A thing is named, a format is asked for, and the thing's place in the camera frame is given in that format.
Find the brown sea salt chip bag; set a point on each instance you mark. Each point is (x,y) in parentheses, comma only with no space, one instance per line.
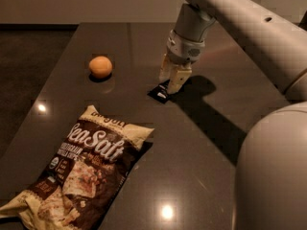
(78,185)

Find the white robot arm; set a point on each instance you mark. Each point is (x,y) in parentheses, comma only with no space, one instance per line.
(270,190)

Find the black rxbar chocolate bar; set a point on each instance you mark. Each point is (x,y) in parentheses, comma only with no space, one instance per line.
(159,93)

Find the orange round fruit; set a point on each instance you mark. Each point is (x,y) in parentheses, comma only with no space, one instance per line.
(100,67)

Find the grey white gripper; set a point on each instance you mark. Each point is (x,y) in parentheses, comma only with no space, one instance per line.
(184,50)

